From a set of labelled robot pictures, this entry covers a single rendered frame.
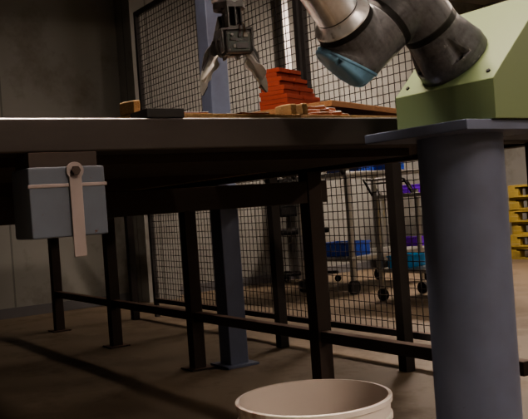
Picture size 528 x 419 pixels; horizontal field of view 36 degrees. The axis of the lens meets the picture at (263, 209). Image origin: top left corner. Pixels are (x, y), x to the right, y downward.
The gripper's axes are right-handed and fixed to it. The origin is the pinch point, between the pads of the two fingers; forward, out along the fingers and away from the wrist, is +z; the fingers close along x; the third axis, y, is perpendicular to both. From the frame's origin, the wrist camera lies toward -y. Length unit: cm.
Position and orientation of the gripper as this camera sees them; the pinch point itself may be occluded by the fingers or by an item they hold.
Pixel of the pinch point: (234, 95)
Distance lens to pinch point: 186.5
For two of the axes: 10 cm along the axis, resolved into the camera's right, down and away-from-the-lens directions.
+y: 2.8, -0.1, -9.6
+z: 0.9, 10.0, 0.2
